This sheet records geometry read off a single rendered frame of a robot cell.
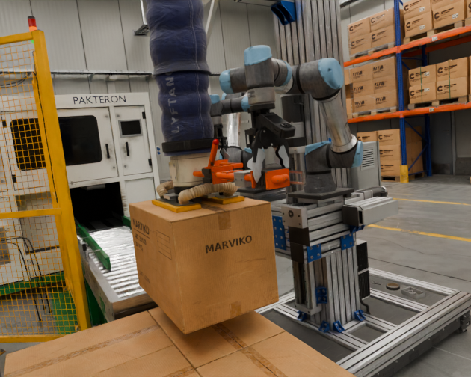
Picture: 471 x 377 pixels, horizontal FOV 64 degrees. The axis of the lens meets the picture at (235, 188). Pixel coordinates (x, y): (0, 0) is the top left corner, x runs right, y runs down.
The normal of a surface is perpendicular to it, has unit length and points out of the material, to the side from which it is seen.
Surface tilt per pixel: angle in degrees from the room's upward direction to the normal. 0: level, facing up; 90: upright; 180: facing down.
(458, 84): 89
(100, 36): 90
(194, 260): 90
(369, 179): 90
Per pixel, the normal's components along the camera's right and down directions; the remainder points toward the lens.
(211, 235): 0.49, 0.06
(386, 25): -0.83, 0.15
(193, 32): 0.48, -0.18
